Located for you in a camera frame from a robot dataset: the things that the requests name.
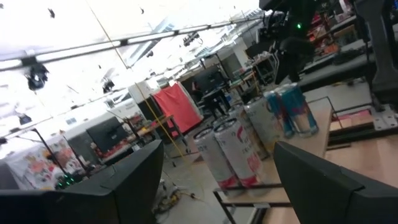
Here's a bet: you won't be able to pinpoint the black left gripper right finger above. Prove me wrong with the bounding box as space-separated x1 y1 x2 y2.
273 140 398 224

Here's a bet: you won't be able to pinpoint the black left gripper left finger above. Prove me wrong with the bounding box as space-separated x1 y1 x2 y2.
40 139 165 224

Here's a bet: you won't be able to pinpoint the blue slim energy drink can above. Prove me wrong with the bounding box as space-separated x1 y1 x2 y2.
263 88 295 139

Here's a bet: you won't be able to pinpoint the white Celsius can black lid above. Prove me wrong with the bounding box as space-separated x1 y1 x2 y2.
192 126 243 197

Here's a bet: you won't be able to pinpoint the Celsius Peach Vibe can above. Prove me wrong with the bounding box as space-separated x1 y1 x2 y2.
213 118 271 197

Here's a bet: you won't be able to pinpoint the wooden shelf black legs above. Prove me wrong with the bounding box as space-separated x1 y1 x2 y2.
213 95 337 224

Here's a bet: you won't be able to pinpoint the black workbench red bins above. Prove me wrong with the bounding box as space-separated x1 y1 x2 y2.
67 136 141 166

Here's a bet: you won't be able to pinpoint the grey desk top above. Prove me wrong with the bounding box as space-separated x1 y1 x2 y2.
297 52 377 93

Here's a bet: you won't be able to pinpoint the black monitor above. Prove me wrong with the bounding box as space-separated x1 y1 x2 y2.
85 116 129 153

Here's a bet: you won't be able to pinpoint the floral print cloth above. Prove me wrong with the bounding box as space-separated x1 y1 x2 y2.
0 136 86 191

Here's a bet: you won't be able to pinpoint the orange panel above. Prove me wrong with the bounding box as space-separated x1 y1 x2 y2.
151 81 205 138

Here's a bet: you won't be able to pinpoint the black overhead beam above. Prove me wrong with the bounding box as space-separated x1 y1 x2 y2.
0 14 265 73

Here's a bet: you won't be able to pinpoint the yellow cable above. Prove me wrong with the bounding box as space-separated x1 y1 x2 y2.
83 0 200 203

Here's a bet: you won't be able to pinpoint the black hanging camera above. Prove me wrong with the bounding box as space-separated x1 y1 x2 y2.
24 62 50 92
101 79 115 94
182 30 201 47

